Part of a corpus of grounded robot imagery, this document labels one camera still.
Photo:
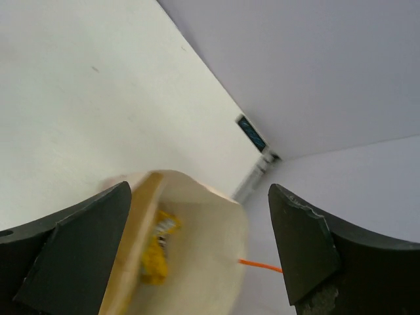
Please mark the blue label right corner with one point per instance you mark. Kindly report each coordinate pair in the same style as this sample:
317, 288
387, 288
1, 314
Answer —
252, 134

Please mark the printed paper bag orange handles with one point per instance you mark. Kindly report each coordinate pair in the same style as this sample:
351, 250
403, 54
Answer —
206, 256

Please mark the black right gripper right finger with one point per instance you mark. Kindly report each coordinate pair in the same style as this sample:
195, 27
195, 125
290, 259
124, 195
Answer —
331, 266

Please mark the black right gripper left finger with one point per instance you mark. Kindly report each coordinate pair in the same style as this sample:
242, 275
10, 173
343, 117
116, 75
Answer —
61, 263

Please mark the yellow m&m's pack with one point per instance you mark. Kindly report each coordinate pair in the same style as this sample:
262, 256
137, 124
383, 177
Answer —
154, 265

